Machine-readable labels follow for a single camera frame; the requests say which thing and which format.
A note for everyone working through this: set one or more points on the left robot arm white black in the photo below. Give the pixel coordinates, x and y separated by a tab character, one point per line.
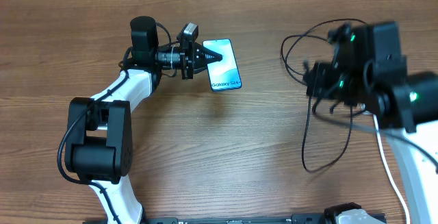
97	148

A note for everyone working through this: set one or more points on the Galaxy S24+ smartphone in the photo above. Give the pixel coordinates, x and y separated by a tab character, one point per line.
224	74

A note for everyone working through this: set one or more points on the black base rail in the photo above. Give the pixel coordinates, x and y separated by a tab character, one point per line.
343	213

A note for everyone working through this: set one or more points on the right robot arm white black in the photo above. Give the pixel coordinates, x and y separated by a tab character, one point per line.
368	68

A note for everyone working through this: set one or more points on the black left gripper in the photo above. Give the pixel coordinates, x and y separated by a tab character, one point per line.
195	57

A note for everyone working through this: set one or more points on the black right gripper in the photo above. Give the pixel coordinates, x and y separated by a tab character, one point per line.
315	83

